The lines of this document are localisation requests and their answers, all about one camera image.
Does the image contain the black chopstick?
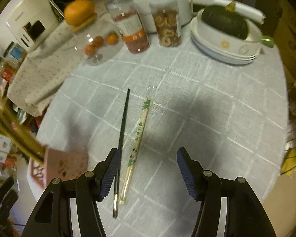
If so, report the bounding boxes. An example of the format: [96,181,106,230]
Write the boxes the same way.
[113,88,130,219]

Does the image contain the pink perforated utensil holder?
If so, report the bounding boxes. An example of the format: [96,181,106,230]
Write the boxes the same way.
[29,146,88,190]

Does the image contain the disposable chopsticks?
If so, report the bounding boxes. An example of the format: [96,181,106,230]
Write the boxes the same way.
[119,85,156,205]

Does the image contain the grey checked tablecloth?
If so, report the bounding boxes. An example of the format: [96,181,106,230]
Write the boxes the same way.
[37,27,288,236]

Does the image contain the floral cloth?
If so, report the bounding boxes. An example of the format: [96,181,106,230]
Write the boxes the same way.
[7,23,86,117]

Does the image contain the red label jar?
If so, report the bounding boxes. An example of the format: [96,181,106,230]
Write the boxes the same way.
[0,65,16,82]

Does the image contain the stacked white plates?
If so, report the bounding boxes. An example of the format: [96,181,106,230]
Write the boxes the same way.
[190,18,262,65]

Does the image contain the round glass jar wooden lid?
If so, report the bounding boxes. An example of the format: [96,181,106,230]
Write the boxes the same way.
[68,13,123,66]

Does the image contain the clear jar black lid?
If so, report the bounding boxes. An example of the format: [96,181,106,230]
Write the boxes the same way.
[4,41,27,69]

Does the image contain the green kabocha squash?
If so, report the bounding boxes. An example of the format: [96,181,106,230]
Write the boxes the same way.
[201,1,249,40]

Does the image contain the jar of dried fruit rings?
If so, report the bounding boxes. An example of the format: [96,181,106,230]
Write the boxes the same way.
[149,1,182,47]

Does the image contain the jar with orange label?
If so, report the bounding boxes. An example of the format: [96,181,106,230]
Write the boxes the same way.
[106,0,150,54]

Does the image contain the orange on jar lid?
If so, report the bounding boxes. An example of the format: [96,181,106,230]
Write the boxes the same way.
[64,0,96,27]

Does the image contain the white air fryer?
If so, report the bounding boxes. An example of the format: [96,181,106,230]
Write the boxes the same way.
[6,0,61,53]

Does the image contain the white pan green handle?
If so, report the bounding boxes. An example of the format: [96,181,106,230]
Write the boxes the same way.
[195,10,275,58]

